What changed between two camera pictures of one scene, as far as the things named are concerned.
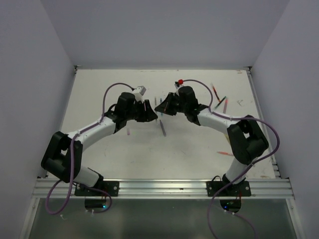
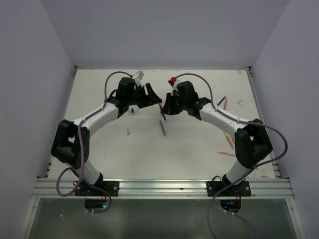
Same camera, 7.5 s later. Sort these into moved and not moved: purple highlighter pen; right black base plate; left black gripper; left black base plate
Moved: left black gripper
Not moved: left black base plate; purple highlighter pen; right black base plate
